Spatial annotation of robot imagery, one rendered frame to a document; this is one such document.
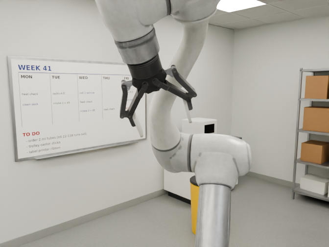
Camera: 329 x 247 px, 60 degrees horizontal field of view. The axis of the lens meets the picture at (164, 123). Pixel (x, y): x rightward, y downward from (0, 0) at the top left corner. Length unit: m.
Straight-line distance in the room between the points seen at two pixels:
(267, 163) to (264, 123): 0.74
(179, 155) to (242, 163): 0.20
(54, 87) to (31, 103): 0.31
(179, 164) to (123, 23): 0.53
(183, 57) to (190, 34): 0.06
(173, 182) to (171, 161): 3.53
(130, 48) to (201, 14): 0.16
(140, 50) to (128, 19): 0.07
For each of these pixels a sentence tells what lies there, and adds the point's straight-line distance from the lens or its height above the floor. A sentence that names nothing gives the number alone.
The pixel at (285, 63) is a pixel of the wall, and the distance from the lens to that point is 5.32.
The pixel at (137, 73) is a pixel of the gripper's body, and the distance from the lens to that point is 0.64.
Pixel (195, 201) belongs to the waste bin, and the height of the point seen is 0.42.
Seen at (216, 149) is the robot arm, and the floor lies 1.56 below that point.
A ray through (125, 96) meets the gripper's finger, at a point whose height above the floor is 1.74.
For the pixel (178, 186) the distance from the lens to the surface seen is 4.41.
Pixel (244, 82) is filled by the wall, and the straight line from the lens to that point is 5.68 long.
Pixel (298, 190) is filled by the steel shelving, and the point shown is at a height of 0.15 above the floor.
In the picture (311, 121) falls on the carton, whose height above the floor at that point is 1.23.
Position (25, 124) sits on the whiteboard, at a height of 1.34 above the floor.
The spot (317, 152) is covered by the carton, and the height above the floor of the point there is 0.79.
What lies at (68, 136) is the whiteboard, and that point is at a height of 1.15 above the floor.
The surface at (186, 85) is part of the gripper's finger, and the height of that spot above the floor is 1.76.
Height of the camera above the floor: 1.77
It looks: 8 degrees down
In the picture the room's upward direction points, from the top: straight up
